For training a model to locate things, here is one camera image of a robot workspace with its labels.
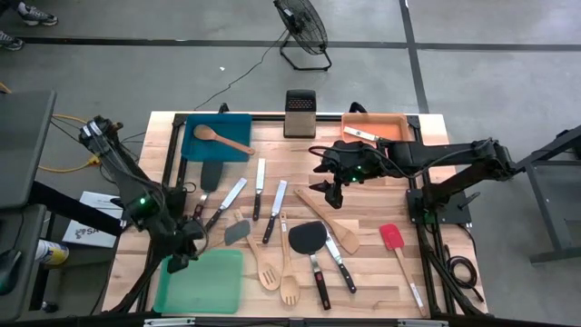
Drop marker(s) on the yellow black power plug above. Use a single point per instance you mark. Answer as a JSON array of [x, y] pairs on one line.
[[94, 160]]

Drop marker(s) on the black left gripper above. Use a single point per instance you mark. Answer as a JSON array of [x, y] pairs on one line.
[[186, 238]]

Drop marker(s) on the silver bracket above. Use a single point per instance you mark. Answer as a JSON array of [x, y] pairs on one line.
[[168, 322], [422, 323]]

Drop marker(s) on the black crossbar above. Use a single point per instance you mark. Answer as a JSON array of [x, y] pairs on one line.
[[272, 324]]

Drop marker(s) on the gray side desk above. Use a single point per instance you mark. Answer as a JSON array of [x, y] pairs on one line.
[[27, 272]]

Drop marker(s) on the white printed box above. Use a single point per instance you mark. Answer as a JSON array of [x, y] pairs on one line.
[[91, 236]]

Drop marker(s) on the person's foot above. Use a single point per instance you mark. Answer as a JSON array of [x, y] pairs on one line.
[[11, 42], [38, 16]]

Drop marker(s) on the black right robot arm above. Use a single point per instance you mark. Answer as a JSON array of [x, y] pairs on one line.
[[454, 152]]

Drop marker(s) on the steel box grater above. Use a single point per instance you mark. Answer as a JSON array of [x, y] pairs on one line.
[[299, 118]]

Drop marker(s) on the printed-blade knife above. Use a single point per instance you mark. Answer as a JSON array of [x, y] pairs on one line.
[[358, 133]]

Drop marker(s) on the solid wooden spoon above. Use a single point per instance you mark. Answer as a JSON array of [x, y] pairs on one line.
[[204, 132]]

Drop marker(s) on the orange plastic bin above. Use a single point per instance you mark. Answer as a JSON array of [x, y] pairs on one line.
[[390, 127]]

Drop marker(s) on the black floor fan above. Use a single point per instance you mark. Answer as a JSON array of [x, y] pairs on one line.
[[297, 20]]

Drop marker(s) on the angled wooden turner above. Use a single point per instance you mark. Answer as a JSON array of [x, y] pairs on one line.
[[347, 238]]

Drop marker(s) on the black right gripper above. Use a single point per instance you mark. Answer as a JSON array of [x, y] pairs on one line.
[[351, 161]]

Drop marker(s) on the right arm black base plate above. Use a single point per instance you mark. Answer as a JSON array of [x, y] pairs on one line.
[[456, 211]]

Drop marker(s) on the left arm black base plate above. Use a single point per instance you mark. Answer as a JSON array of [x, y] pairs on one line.
[[179, 200]]

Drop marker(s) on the black metal stand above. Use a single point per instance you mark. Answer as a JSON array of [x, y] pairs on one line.
[[551, 254]]

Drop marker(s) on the black table frame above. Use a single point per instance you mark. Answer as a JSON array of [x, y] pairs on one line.
[[327, 117]]

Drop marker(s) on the yellow white spray can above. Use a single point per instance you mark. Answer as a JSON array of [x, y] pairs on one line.
[[52, 252]]

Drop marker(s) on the black diagonal bar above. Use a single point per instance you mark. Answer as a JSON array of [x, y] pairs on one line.
[[68, 206]]

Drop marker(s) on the slotted wooden spoon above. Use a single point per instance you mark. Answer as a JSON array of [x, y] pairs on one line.
[[289, 288]]

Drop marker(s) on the black computer mouse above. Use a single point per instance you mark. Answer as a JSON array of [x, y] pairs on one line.
[[9, 272]]

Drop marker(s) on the blue plastic bin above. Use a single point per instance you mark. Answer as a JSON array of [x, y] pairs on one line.
[[227, 125]]

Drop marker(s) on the slotted wooden turner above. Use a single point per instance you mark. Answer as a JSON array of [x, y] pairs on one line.
[[268, 274]]

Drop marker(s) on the green plastic bin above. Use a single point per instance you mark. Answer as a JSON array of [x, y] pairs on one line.
[[213, 286]]

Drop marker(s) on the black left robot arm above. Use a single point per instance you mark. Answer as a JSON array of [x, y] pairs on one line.
[[115, 163]]

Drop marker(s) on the oval black nylon turner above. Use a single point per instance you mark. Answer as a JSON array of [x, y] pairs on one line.
[[308, 238]]

